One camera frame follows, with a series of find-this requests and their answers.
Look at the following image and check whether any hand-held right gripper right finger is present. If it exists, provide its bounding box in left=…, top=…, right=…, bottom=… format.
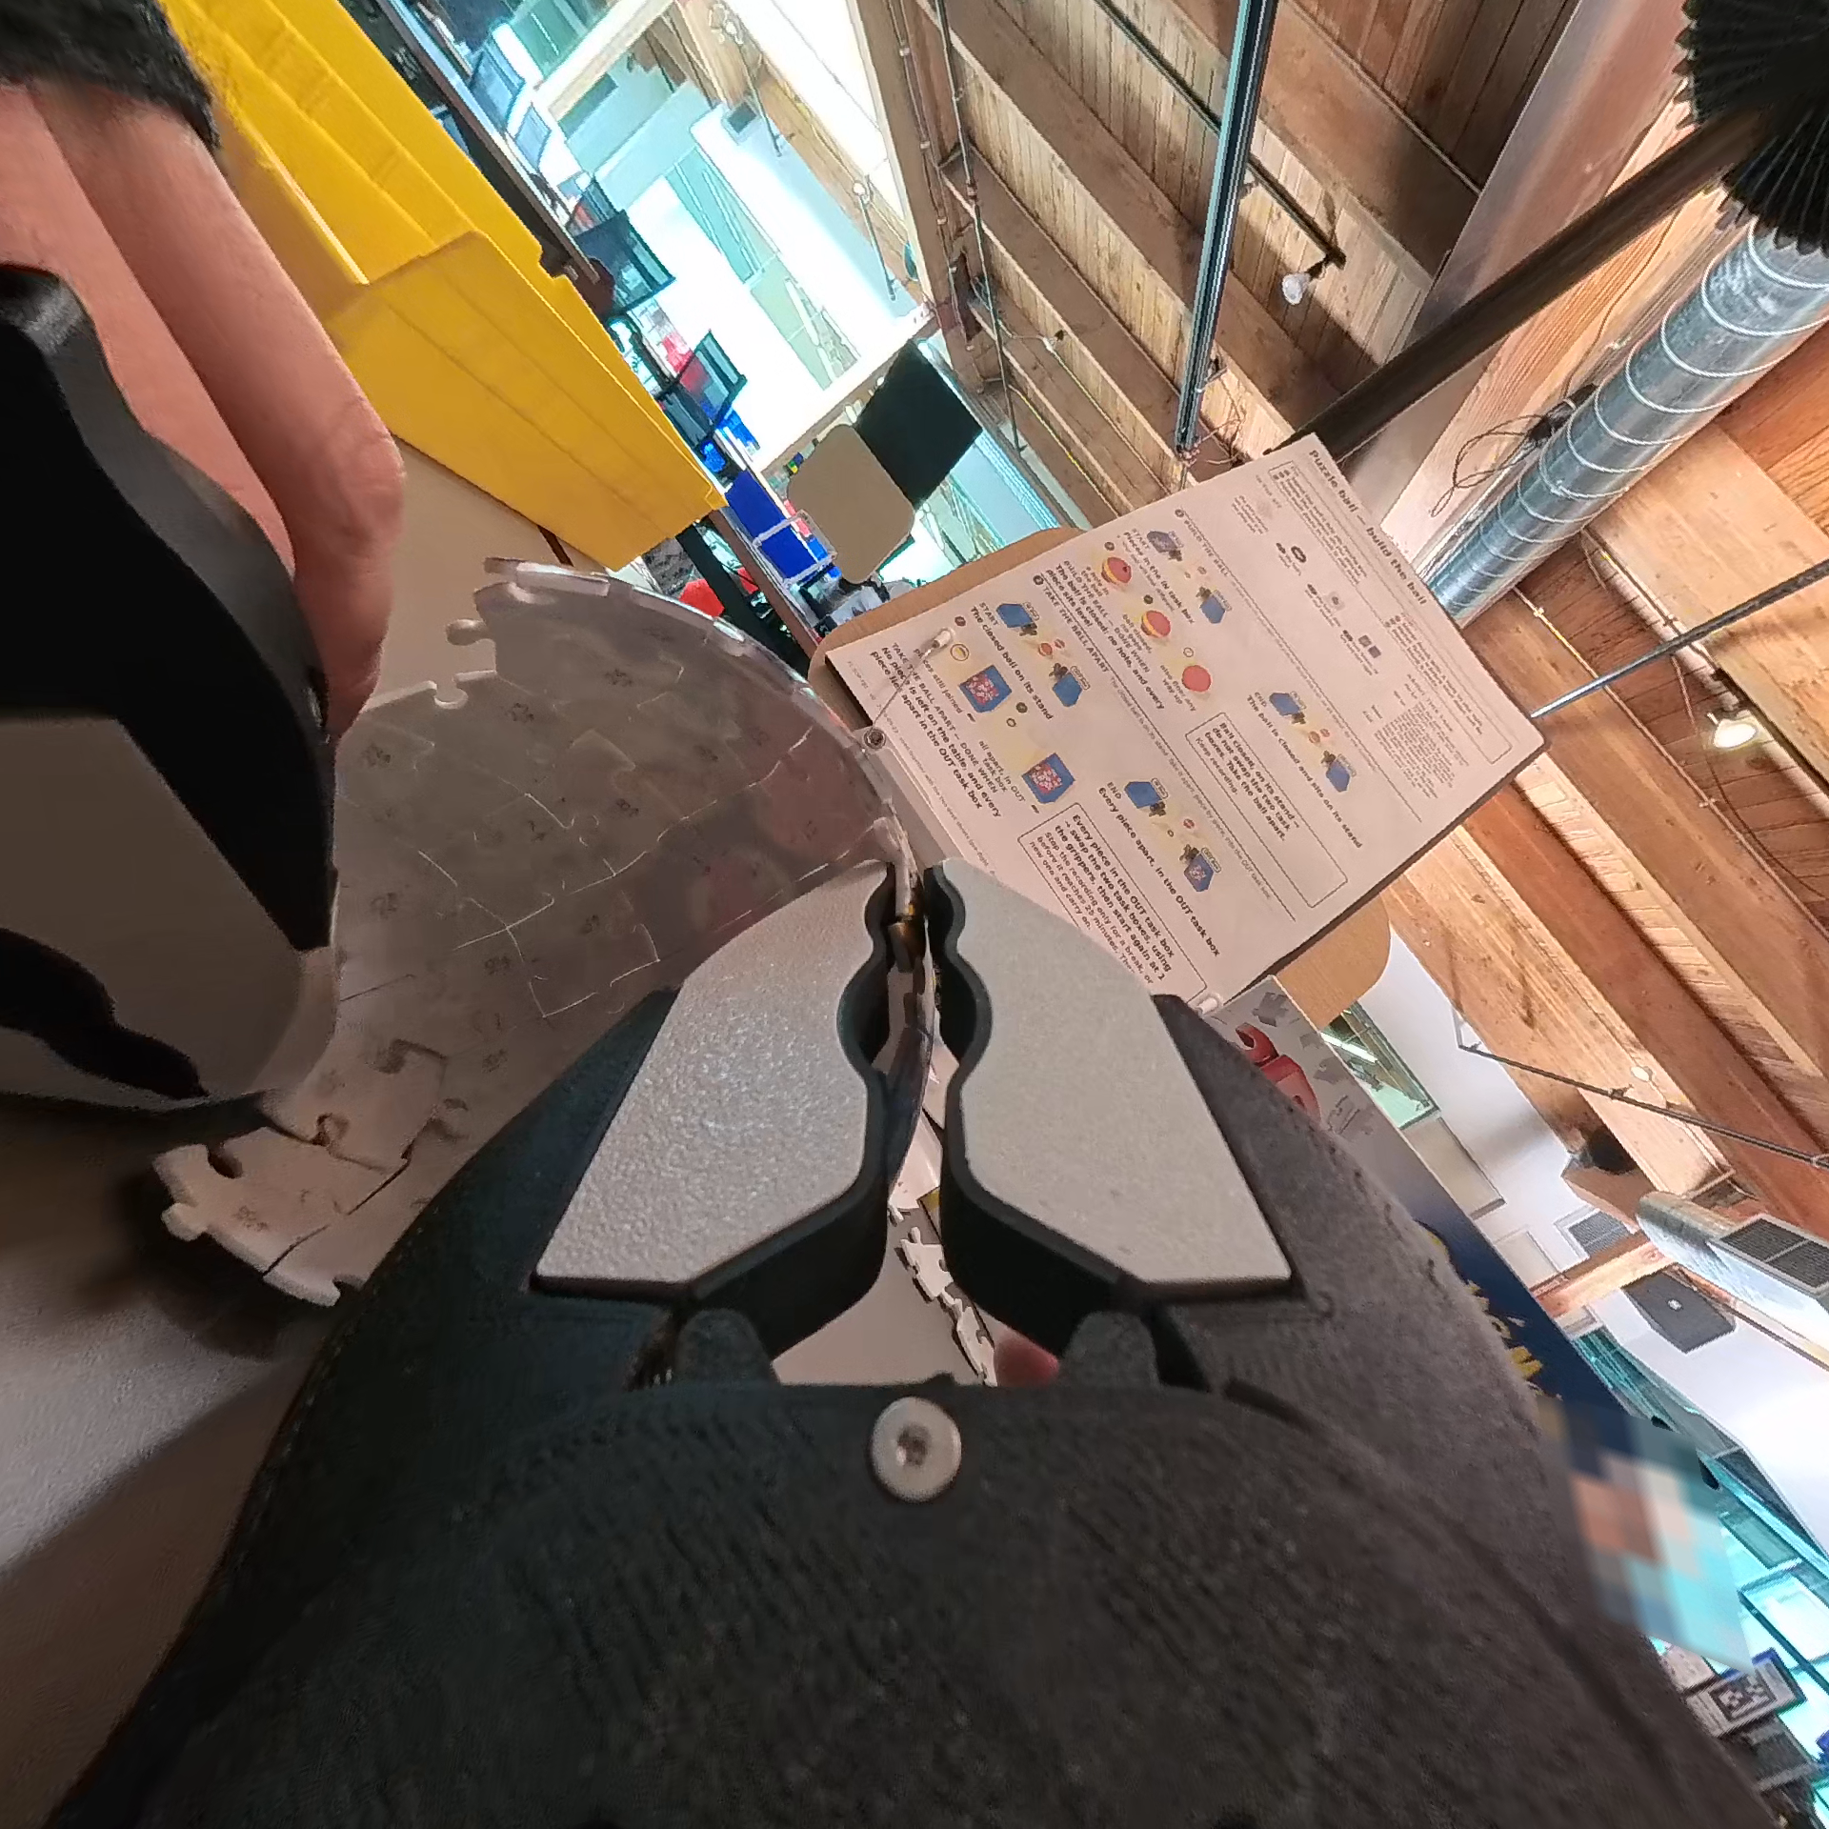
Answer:
left=922, top=858, right=1297, bottom=1356

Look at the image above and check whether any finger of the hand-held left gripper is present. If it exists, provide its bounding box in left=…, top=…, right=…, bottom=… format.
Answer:
left=0, top=713, right=342, bottom=1109
left=0, top=1000, right=267, bottom=1112

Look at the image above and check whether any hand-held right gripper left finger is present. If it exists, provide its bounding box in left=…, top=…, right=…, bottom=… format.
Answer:
left=535, top=859, right=930, bottom=1356

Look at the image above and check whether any partly built puzzle ball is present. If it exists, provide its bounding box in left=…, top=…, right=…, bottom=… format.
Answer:
left=156, top=559, right=1002, bottom=1380

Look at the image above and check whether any blue puzzle box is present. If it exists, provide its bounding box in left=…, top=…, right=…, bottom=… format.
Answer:
left=1207, top=977, right=1631, bottom=1430

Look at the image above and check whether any person's left hand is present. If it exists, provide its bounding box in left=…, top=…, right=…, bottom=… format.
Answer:
left=0, top=84, right=409, bottom=738

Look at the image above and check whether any wooden sheet holder board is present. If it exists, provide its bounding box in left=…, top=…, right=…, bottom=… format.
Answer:
left=809, top=524, right=1554, bottom=1033

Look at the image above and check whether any yellow storage bin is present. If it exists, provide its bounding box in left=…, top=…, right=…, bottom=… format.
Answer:
left=157, top=0, right=724, bottom=570

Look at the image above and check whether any printed task instruction sheet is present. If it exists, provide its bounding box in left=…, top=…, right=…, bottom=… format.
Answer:
left=826, top=436, right=1549, bottom=1008

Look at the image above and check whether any blue storage bin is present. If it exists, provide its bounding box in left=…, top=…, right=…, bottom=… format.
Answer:
left=721, top=472, right=833, bottom=578

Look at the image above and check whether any grey rounded board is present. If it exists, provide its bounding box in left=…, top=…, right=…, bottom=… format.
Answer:
left=787, top=426, right=917, bottom=578

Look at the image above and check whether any black panel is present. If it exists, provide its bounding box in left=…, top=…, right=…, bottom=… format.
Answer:
left=854, top=341, right=990, bottom=502

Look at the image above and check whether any black white marker tag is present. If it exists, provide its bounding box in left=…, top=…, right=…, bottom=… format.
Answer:
left=1685, top=1651, right=1810, bottom=1737

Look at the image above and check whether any black ceiling pipe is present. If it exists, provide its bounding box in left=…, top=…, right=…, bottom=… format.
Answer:
left=1287, top=106, right=1776, bottom=459

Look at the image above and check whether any black pleated lamp shade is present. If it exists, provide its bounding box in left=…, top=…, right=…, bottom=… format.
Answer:
left=1679, top=0, right=1829, bottom=252

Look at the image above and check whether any grey wall unit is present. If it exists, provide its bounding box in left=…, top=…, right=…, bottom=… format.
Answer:
left=1636, top=1192, right=1829, bottom=1359

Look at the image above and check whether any silver ventilation duct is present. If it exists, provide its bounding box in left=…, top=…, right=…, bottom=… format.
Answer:
left=1423, top=214, right=1829, bottom=622

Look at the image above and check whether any metal light rail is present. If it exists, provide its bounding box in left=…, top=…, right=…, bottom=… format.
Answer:
left=1171, top=0, right=1280, bottom=459

